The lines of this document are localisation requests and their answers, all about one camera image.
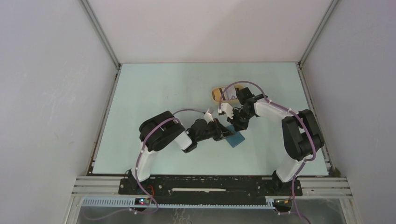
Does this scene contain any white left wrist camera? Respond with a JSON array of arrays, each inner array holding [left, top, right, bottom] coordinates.
[[204, 108, 214, 123]]

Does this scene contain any orange card with black stripe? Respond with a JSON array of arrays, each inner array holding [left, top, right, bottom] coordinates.
[[212, 88, 224, 102]]

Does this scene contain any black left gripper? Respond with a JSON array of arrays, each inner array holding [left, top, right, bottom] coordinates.
[[196, 118, 235, 142]]

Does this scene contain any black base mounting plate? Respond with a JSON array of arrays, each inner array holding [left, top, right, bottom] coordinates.
[[118, 174, 303, 205]]

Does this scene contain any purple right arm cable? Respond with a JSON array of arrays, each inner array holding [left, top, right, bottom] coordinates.
[[218, 81, 318, 224]]

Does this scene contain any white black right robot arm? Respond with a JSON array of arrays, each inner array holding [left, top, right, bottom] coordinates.
[[218, 88, 325, 195]]

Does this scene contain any aluminium frame rail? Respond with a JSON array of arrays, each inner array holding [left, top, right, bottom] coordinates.
[[72, 175, 352, 198]]

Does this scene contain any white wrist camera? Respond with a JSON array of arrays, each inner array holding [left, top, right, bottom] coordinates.
[[218, 103, 233, 119], [204, 108, 214, 123]]

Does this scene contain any stack of cards in tray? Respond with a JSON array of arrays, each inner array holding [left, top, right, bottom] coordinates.
[[223, 87, 239, 100]]

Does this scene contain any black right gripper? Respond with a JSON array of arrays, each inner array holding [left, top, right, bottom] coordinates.
[[227, 108, 254, 132]]

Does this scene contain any grey cable duct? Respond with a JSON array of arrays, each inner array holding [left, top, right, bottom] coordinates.
[[81, 197, 292, 209]]

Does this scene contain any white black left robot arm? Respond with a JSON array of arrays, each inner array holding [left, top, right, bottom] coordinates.
[[129, 111, 235, 194]]

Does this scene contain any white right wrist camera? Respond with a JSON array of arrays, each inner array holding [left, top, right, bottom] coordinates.
[[218, 103, 233, 119]]

